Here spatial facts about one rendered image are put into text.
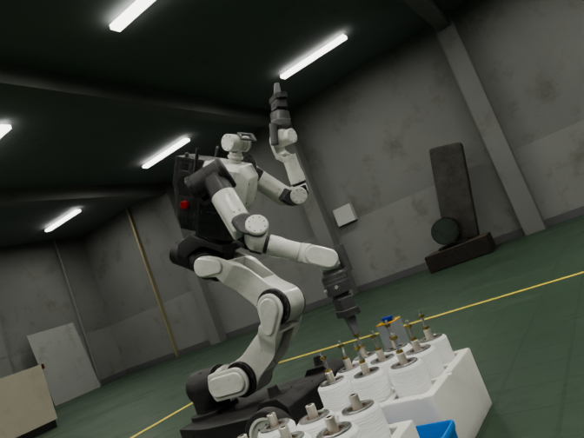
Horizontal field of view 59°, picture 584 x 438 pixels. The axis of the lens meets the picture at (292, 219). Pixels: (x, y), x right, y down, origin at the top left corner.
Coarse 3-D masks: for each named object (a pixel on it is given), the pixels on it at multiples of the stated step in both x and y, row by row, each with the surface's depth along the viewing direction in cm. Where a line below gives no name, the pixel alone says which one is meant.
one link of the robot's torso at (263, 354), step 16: (272, 304) 190; (272, 320) 190; (256, 336) 200; (272, 336) 192; (288, 336) 204; (256, 352) 201; (272, 352) 196; (256, 368) 202; (272, 368) 207; (256, 384) 202
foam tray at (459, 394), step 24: (456, 360) 150; (432, 384) 140; (456, 384) 141; (480, 384) 155; (384, 408) 134; (408, 408) 130; (432, 408) 127; (456, 408) 135; (480, 408) 148; (456, 432) 129
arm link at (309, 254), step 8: (304, 248) 170; (312, 248) 169; (320, 248) 169; (304, 256) 169; (312, 256) 169; (320, 256) 169; (328, 256) 169; (336, 256) 169; (312, 264) 169; (320, 264) 168; (328, 264) 168
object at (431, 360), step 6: (432, 348) 145; (420, 354) 144; (426, 354) 143; (432, 354) 144; (426, 360) 143; (432, 360) 143; (438, 360) 145; (426, 366) 143; (432, 366) 143; (438, 366) 144; (432, 372) 143; (438, 372) 143
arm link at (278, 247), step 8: (248, 240) 173; (256, 240) 171; (264, 240) 171; (272, 240) 171; (280, 240) 172; (288, 240) 173; (248, 248) 178; (256, 248) 172; (264, 248) 171; (272, 248) 171; (280, 248) 171; (288, 248) 171; (296, 248) 171; (280, 256) 173; (288, 256) 172; (296, 256) 171
